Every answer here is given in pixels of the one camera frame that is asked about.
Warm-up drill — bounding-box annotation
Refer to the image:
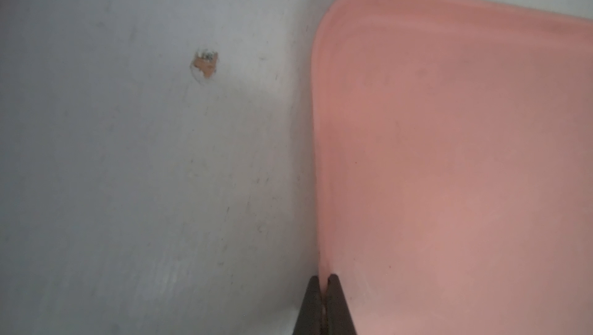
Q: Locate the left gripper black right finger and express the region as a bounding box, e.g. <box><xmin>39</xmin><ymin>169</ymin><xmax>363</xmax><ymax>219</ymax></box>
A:
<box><xmin>326</xmin><ymin>273</ymin><xmax>357</xmax><ymax>335</ymax></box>

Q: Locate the pink tray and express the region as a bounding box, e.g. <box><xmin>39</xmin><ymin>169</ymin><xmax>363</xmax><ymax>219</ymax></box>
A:
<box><xmin>311</xmin><ymin>0</ymin><xmax>592</xmax><ymax>334</ymax></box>

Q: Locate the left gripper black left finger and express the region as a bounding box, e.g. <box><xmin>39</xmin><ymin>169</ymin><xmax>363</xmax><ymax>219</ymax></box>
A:
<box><xmin>293</xmin><ymin>276</ymin><xmax>323</xmax><ymax>335</ymax></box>

